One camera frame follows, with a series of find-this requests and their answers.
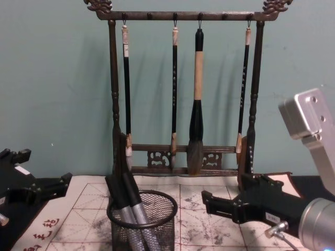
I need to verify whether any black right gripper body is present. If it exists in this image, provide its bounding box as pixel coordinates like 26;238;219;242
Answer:
234;187;306;231

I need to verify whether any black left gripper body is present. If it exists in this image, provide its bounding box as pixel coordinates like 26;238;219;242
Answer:
0;158;40;210

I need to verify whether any white felt mat red grid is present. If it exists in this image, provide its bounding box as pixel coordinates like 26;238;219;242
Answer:
15;171;306;251

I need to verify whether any black mesh pen holder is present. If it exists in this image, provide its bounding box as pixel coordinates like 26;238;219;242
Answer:
105;190;179;251

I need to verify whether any black and silver pen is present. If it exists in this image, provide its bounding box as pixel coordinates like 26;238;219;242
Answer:
120;171;147;251
130;195;152;251

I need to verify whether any thin black calligraphy brush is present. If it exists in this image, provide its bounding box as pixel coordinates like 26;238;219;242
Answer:
170;25;180;169
235;25;253;163

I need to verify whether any dark wooden brush rack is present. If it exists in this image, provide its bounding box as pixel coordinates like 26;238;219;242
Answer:
83;0;295;189

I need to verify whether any thin black brush white label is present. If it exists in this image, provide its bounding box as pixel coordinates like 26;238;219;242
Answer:
121;24;133;157

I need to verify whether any dark cable with silver plug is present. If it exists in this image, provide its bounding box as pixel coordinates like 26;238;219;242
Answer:
265;220;299;251

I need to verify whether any large tan handled brush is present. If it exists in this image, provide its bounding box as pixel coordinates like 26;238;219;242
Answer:
187;27;205;177

